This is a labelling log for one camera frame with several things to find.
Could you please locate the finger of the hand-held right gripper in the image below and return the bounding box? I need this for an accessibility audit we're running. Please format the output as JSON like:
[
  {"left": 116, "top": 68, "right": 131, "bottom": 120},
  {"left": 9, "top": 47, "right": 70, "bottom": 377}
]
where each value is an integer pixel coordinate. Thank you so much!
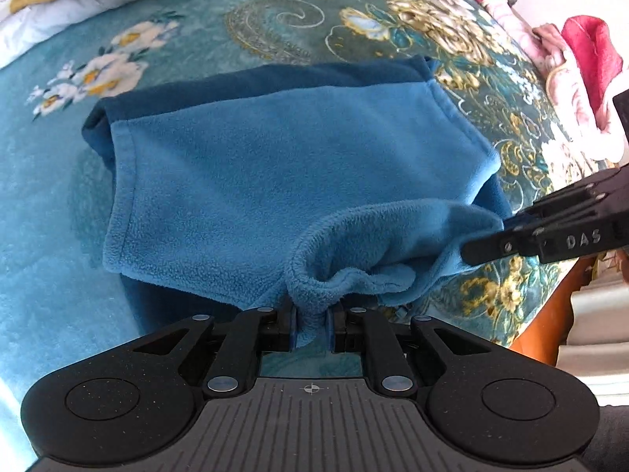
[
  {"left": 510, "top": 163, "right": 629, "bottom": 231},
  {"left": 461, "top": 215, "right": 626, "bottom": 267}
]

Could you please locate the white radiator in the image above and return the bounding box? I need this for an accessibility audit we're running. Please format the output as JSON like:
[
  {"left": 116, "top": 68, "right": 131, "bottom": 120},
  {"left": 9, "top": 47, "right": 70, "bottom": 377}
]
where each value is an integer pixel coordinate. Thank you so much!
[{"left": 555, "top": 275, "right": 629, "bottom": 396}]

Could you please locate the orange wooden bed frame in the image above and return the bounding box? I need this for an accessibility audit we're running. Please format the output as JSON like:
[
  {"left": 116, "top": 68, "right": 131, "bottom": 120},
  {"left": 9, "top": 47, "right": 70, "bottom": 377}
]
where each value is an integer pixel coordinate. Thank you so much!
[{"left": 506, "top": 256, "right": 598, "bottom": 367}]

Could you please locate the red fleece cloth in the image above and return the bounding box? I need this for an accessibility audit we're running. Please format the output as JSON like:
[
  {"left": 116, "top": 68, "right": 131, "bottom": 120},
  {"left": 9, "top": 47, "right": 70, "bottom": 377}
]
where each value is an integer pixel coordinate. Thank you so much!
[{"left": 561, "top": 16, "right": 625, "bottom": 133}]

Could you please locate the white quilt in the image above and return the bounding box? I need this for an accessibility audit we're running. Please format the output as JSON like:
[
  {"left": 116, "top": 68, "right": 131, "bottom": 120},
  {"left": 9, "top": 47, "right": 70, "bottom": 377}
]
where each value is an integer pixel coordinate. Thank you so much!
[{"left": 0, "top": 0, "right": 497, "bottom": 67}]

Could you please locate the blue fleece garment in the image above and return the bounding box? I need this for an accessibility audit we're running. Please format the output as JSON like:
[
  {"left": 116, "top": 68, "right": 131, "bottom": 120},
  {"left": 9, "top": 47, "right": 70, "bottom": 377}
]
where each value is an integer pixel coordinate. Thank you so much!
[{"left": 81, "top": 54, "right": 514, "bottom": 350}]

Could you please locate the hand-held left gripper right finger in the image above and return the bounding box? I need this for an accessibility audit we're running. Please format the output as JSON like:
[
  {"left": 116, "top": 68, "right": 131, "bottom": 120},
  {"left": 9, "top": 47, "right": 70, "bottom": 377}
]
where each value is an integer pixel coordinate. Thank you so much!
[{"left": 326, "top": 305, "right": 496, "bottom": 397}]

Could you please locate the teal floral blanket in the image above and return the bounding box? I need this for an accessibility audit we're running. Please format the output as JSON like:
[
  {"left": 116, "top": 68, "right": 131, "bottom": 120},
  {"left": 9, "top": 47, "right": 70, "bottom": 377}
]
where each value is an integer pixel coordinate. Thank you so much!
[{"left": 0, "top": 0, "right": 590, "bottom": 458}]

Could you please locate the person's grey clothing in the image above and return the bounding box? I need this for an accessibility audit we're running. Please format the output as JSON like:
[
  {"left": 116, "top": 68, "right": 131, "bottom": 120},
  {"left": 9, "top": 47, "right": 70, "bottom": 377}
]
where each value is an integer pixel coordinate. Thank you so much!
[{"left": 582, "top": 400, "right": 629, "bottom": 472}]

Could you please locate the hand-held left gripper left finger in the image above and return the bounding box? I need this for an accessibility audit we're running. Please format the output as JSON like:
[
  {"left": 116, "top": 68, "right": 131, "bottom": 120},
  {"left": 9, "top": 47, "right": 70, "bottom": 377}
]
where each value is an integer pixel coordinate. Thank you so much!
[{"left": 132, "top": 305, "right": 300, "bottom": 397}]

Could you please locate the pink patterned clothing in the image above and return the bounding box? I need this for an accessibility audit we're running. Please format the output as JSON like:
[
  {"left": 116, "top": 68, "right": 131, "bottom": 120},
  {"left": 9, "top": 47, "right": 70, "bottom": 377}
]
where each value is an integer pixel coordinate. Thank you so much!
[{"left": 474, "top": 0, "right": 629, "bottom": 163}]

